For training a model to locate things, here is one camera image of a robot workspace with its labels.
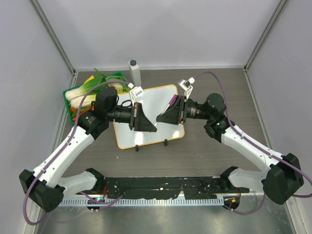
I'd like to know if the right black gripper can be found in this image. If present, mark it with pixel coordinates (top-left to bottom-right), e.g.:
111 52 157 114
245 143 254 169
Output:
156 95 213 126

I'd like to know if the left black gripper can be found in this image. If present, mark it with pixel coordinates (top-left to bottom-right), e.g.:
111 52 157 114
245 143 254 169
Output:
107 102 156 131

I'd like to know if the orange framed whiteboard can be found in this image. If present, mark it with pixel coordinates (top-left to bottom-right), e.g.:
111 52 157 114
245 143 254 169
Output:
114 84 185 149

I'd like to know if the white marker purple cap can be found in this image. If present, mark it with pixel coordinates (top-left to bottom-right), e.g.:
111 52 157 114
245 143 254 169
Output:
161 94 177 115

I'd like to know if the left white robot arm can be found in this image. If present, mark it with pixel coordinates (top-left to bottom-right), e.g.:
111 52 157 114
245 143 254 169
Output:
19 87 157 213

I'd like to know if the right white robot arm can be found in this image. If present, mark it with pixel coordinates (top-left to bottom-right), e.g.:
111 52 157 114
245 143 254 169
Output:
156 93 304 205

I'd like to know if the green onion bundle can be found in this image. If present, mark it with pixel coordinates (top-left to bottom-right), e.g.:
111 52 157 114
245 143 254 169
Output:
106 76 130 94

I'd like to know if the white bottle grey cap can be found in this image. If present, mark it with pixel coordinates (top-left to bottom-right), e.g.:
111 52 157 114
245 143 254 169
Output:
129 59 141 86

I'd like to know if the green plastic tray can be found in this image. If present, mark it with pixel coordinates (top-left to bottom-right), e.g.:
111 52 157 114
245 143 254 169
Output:
63 70 130 124

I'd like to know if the bok choy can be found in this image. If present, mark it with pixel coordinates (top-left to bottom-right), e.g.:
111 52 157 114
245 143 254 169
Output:
65 76 108 109

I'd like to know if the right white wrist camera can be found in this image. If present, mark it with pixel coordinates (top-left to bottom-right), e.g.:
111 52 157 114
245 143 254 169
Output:
178 77 195 99

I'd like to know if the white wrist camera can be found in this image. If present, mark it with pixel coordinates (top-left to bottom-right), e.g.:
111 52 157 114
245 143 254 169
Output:
178 77 195 99
128 83 144 105

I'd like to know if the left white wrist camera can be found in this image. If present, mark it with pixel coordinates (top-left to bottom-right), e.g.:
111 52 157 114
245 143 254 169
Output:
128 83 144 105

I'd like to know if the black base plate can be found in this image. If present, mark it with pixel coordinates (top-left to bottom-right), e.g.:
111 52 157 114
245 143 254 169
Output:
75 175 241 200

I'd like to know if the white slotted cable duct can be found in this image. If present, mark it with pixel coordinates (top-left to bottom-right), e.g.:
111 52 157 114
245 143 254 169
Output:
59 196 224 207

